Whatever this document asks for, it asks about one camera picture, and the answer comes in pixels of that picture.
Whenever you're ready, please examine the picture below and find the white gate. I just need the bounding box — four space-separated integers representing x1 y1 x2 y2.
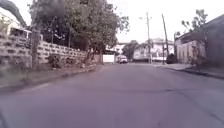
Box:
102 54 116 64

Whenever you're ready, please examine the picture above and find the white vehicle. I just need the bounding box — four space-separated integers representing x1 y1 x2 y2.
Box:
116 55 129 65

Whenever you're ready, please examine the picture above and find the cream building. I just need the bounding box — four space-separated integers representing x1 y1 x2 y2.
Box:
106 42 128 56

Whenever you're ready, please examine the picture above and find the dark round tree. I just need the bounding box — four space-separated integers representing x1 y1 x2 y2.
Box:
121 39 140 61

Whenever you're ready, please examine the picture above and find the grey asphalt road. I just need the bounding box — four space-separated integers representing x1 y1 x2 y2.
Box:
0 62 224 128

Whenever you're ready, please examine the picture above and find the utility pole with crossarm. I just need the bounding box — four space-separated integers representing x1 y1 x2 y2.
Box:
139 12 154 65

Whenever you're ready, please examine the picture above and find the white two-storey house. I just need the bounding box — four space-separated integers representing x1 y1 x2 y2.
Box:
132 37 175 64

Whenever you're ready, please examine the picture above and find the large leafy tree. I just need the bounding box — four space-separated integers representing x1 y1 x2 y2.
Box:
28 0 131 69

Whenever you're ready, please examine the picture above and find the leaning utility pole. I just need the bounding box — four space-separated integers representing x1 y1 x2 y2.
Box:
161 13 171 63

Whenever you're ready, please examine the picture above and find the pale building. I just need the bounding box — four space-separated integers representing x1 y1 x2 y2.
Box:
173 31 206 65

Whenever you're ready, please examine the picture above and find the dirt verge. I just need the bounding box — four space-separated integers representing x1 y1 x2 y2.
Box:
0 63 102 94

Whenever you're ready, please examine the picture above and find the concrete pavement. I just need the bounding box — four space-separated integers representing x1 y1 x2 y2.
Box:
155 62 224 80

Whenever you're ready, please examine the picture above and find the thin tree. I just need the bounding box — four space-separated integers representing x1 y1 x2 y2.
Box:
180 8 210 43

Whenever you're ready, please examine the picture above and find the dark grey building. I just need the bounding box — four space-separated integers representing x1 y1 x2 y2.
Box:
199 13 224 68

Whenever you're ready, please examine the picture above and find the concrete block wall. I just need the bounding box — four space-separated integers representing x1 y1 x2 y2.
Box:
0 33 90 67

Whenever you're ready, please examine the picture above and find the pale house behind wall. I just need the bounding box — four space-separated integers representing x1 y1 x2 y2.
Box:
0 6 32 40

